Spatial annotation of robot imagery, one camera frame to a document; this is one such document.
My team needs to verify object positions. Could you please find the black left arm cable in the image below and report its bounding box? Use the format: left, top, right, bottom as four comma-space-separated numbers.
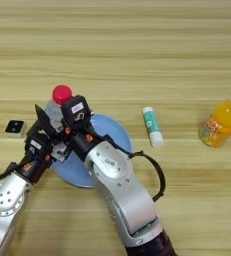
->
0, 161, 25, 183

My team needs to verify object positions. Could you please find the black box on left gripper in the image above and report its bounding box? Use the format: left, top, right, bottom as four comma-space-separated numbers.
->
24, 131, 54, 158

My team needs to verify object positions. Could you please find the green and white glue stick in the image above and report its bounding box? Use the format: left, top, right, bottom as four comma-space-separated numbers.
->
141, 106, 166, 149

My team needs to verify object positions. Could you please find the small white block black top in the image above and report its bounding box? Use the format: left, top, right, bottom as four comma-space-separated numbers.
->
4, 118, 28, 140

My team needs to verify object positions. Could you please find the blue round plate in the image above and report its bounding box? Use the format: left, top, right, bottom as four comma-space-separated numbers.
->
51, 113, 134, 190

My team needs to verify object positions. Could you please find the clear water bottle red cap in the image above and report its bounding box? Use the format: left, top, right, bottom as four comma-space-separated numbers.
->
44, 83, 75, 133

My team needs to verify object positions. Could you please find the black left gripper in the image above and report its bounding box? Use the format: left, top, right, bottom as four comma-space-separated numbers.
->
15, 118, 73, 185

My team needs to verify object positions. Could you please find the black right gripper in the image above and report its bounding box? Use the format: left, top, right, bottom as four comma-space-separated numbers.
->
34, 103, 105, 162

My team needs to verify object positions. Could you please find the orange juice bottle white cap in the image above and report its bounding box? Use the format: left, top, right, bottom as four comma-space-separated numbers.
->
197, 89, 231, 149

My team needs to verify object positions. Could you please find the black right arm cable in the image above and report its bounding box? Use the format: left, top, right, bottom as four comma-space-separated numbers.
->
102, 134, 167, 203

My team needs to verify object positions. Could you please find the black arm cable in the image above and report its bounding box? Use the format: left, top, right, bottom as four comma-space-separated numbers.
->
0, 161, 25, 183
102, 134, 167, 203

